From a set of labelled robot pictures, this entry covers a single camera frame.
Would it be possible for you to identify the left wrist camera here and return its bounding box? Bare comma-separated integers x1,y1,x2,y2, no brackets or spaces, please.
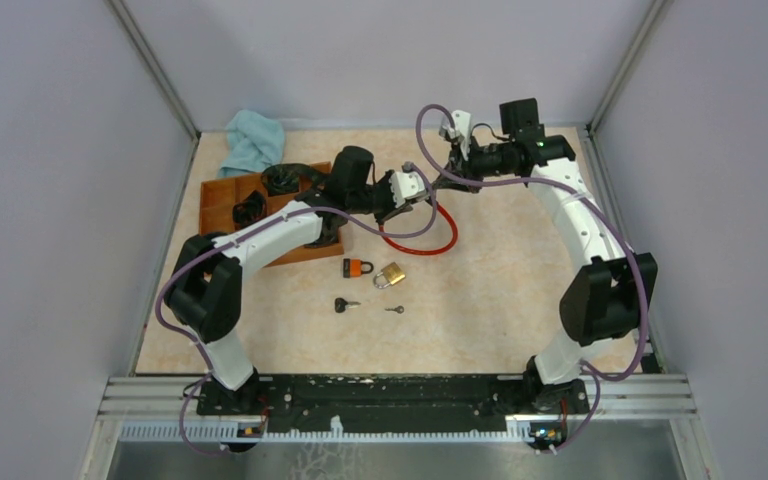
389,171,427,207

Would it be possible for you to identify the light blue towel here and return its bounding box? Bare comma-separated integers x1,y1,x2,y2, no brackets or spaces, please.
217,109,286,179

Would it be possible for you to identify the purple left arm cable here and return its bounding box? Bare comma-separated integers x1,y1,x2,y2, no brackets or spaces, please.
153,162,440,458

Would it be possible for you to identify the wooden divided tray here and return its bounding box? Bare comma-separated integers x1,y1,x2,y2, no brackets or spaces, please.
199,162,331,236

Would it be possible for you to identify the dark patterned tie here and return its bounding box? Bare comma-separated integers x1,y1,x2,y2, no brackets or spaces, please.
260,163,327,196

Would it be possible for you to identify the red cable lock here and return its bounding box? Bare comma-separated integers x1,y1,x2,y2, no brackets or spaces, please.
382,201,460,257

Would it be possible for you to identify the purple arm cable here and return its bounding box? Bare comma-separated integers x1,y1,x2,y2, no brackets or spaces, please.
153,162,440,458
415,103,650,455

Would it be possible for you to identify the aluminium frame post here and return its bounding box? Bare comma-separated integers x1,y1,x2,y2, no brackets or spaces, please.
103,0,201,142

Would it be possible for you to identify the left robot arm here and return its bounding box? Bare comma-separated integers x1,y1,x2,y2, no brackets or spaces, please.
155,146,432,414

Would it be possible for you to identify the orange black padlock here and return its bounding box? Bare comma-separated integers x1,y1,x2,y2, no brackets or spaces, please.
341,258,374,278

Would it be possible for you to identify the brass padlock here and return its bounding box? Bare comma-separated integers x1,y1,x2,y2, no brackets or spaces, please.
372,262,406,289

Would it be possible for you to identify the white slotted cable duct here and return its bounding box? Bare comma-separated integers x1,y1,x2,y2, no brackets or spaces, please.
119,417,562,446

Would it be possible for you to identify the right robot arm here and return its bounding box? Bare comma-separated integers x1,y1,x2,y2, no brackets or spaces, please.
436,98,658,412

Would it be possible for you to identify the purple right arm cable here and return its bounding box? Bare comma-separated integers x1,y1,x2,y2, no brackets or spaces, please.
415,103,650,455

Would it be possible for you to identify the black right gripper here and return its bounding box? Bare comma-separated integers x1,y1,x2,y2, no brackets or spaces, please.
434,133,513,195

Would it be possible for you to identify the black head key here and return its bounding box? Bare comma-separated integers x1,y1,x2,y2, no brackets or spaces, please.
334,297,361,313

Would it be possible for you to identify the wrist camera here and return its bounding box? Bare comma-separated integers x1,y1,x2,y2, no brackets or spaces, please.
448,110,473,160
389,171,427,207

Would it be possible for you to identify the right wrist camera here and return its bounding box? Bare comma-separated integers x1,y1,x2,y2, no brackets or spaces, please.
448,110,473,160

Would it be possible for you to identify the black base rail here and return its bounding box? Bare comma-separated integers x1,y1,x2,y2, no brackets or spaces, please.
196,373,590,429

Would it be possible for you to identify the rolled tie middle tray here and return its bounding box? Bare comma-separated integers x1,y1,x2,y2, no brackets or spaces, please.
231,190,267,230

